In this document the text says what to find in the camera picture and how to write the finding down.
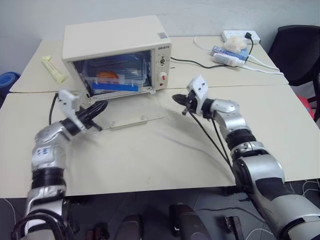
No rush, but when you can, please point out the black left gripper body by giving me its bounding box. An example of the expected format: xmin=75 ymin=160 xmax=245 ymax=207
xmin=74 ymin=108 xmax=104 ymax=133

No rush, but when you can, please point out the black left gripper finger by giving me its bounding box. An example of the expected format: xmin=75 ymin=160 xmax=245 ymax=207
xmin=86 ymin=107 xmax=107 ymax=120
xmin=84 ymin=99 xmax=110 ymax=113

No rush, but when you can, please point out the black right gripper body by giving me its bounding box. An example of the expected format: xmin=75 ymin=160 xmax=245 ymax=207
xmin=182 ymin=88 xmax=201 ymax=117

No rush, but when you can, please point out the orange food piece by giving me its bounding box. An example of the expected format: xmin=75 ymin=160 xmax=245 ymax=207
xmin=96 ymin=71 xmax=119 ymax=80

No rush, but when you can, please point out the glass toaster oven door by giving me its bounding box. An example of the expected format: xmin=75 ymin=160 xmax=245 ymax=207
xmin=86 ymin=92 xmax=166 ymax=131

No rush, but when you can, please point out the cream toaster oven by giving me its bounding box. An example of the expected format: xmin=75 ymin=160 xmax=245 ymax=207
xmin=61 ymin=15 xmax=173 ymax=101

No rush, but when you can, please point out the pale yellow wrapped packet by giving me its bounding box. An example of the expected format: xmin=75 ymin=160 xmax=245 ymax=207
xmin=40 ymin=55 xmax=67 ymax=85

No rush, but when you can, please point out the crumpled beige tissue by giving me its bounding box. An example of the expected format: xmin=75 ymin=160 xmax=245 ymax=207
xmin=222 ymin=35 xmax=248 ymax=53

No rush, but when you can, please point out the white power strip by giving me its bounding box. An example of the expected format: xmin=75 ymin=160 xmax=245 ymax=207
xmin=220 ymin=30 xmax=261 ymax=46

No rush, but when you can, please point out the blue rounded object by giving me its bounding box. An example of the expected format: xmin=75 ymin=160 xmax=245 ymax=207
xmin=0 ymin=71 xmax=22 ymax=101

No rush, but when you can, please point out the red object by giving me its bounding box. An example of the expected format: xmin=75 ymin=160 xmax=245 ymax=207
xmin=295 ymin=94 xmax=314 ymax=119

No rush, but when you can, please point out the black office chair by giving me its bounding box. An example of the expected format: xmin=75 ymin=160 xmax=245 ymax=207
xmin=268 ymin=24 xmax=320 ymax=87

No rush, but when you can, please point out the dark rounded shape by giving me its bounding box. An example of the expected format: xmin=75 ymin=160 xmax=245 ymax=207
xmin=119 ymin=213 xmax=145 ymax=240
xmin=168 ymin=203 xmax=209 ymax=240

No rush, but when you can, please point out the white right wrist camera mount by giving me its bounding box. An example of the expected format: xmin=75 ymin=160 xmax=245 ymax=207
xmin=185 ymin=73 xmax=210 ymax=116

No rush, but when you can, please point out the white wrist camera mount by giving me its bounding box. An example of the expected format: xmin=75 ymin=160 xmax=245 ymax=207
xmin=57 ymin=88 xmax=86 ymax=131
xmin=185 ymin=73 xmax=210 ymax=116

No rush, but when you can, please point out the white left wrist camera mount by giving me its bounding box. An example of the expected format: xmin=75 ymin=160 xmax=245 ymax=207
xmin=57 ymin=88 xmax=86 ymax=131

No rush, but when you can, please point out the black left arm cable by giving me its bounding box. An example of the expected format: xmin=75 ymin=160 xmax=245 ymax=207
xmin=48 ymin=92 xmax=60 ymax=125

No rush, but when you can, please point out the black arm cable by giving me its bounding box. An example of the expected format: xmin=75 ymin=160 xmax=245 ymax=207
xmin=186 ymin=109 xmax=234 ymax=169
xmin=48 ymin=92 xmax=60 ymax=125

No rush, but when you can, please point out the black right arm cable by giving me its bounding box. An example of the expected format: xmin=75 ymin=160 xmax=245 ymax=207
xmin=186 ymin=109 xmax=234 ymax=169

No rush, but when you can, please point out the black power plug cord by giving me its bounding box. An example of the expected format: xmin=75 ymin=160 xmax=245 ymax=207
xmin=170 ymin=32 xmax=254 ymax=70

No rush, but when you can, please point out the thin white floor cable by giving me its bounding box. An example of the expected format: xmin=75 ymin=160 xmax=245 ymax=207
xmin=2 ymin=196 xmax=18 ymax=227
xmin=301 ymin=179 xmax=320 ymax=200

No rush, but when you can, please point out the dark brown bracket shape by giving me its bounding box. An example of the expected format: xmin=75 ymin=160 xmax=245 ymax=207
xmin=223 ymin=215 xmax=245 ymax=240

